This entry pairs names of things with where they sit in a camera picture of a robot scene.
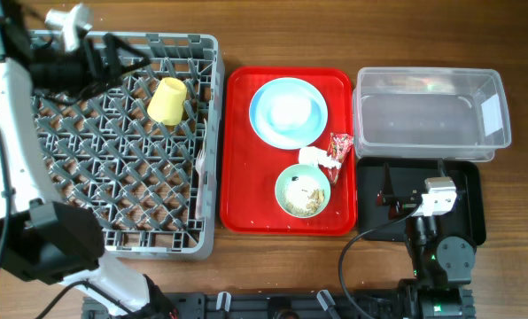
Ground clear plastic bin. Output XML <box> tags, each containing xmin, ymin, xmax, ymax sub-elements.
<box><xmin>353</xmin><ymin>66</ymin><xmax>512</xmax><ymax>162</ymax></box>

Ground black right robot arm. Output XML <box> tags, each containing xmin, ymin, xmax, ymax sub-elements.
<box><xmin>377</xmin><ymin>164</ymin><xmax>476</xmax><ymax>318</ymax></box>

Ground black plastic bin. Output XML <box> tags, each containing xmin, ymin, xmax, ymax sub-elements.
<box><xmin>356</xmin><ymin>157</ymin><xmax>486</xmax><ymax>245</ymax></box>

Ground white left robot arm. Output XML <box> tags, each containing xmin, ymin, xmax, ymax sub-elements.
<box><xmin>0</xmin><ymin>1</ymin><xmax>178</xmax><ymax>318</ymax></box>

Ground white plastic fork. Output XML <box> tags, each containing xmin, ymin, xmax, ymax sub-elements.
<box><xmin>194</xmin><ymin>118</ymin><xmax>209</xmax><ymax>219</ymax></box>

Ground yellow plastic cup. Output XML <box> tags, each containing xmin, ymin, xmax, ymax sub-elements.
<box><xmin>147</xmin><ymin>77</ymin><xmax>188</xmax><ymax>126</ymax></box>

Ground green bowl with rice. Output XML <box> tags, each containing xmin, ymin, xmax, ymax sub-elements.
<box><xmin>275</xmin><ymin>164</ymin><xmax>331</xmax><ymax>219</ymax></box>

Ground grey dishwasher rack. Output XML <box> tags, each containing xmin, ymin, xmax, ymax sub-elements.
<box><xmin>32</xmin><ymin>33</ymin><xmax>225</xmax><ymax>261</ymax></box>

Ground light blue plate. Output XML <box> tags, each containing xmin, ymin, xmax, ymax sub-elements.
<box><xmin>249</xmin><ymin>77</ymin><xmax>328</xmax><ymax>150</ymax></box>

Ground red snack wrapper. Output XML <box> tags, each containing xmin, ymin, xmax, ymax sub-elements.
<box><xmin>327</xmin><ymin>133</ymin><xmax>353</xmax><ymax>184</ymax></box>

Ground pale blue bowl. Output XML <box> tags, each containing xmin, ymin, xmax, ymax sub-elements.
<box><xmin>269</xmin><ymin>93</ymin><xmax>312</xmax><ymax>131</ymax></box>

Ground crumpled white napkin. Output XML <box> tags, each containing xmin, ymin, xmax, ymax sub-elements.
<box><xmin>298</xmin><ymin>146</ymin><xmax>342</xmax><ymax>169</ymax></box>

